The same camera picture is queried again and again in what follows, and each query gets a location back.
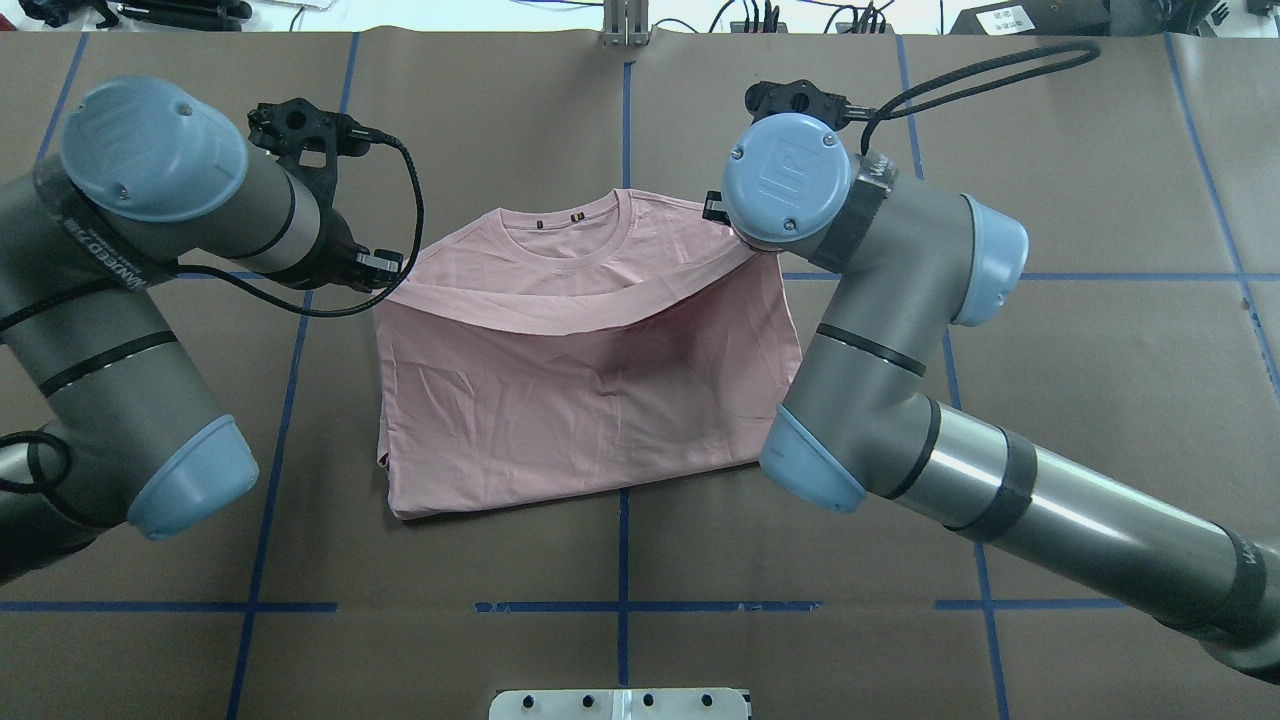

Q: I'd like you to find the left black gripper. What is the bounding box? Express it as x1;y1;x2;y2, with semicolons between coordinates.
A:
305;208;406;293

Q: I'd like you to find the pink Snoopy t-shirt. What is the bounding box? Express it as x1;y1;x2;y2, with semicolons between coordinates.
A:
374;190;803;521

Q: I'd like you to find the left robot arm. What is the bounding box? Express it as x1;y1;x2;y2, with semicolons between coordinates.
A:
1;76;424;583

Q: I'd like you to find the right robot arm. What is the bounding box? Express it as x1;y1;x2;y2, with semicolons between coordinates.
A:
721;111;1279;684

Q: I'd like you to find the aluminium frame post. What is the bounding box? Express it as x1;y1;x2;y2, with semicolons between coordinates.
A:
600;0;652;47

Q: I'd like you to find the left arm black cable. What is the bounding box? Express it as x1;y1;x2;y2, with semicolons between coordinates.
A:
0;97;426;496

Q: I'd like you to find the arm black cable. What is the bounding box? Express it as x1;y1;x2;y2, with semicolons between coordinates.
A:
745;40;1101;156
0;97;426;496

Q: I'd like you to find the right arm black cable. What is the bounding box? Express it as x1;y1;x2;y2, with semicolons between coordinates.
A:
745;40;1101;156

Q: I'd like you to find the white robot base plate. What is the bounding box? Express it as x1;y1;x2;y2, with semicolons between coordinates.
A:
488;687;754;719

